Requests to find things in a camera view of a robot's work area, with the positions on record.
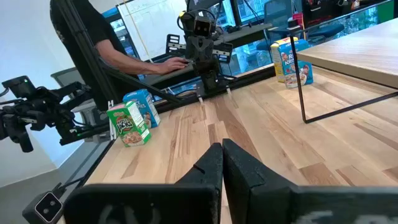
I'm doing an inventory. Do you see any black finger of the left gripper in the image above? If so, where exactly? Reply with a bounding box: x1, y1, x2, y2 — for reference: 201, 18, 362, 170
213, 42, 234, 64
165, 33, 187, 56

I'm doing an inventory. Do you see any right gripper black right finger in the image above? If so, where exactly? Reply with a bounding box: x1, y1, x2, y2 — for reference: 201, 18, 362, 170
222, 138, 398, 224

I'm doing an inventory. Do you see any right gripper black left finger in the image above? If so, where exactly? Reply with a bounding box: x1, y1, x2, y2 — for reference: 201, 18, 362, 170
63, 142, 224, 224

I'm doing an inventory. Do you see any yellow Corn Pops cereal box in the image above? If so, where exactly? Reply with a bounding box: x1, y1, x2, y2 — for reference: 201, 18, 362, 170
269, 36, 299, 83

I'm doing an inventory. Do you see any blue Rice Krispies cereal box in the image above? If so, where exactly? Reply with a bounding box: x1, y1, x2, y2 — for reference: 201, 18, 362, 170
123, 89, 162, 129
277, 39, 314, 90

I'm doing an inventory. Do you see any green Apple Jacks cereal box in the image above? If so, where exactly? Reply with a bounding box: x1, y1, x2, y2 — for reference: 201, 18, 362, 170
106, 101, 152, 148

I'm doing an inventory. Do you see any person's forearm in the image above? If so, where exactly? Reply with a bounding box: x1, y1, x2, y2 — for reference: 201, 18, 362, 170
95, 39, 165, 75

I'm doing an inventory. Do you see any person's hand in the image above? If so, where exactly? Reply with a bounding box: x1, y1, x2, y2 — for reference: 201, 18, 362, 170
157, 57, 189, 75

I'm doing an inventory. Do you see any grey office desk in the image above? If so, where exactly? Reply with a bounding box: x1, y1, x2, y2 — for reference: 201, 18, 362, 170
138, 23, 274, 86

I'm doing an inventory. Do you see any whiteboard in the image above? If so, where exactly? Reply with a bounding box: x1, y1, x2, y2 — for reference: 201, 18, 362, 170
117, 0, 188, 62

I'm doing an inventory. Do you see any person in black shirt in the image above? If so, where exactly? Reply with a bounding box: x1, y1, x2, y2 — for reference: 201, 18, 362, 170
54, 0, 185, 110

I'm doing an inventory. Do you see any red container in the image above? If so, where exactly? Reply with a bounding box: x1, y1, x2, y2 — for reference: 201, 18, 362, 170
292, 12, 305, 29

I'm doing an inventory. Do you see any grey monitor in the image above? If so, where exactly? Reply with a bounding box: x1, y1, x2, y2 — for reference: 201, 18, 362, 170
50, 67, 86, 90

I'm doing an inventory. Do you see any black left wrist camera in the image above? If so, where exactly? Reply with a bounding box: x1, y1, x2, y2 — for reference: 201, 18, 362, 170
193, 16, 214, 37

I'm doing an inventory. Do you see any black camera cable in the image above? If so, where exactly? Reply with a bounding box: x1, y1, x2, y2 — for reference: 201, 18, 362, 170
57, 176, 85, 191

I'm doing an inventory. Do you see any wooden shelf with black frame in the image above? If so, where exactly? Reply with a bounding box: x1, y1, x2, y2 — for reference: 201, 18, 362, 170
288, 17, 398, 124

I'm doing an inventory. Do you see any black table-level camera box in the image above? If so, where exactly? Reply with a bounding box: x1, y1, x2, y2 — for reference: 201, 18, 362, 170
22, 183, 65, 224

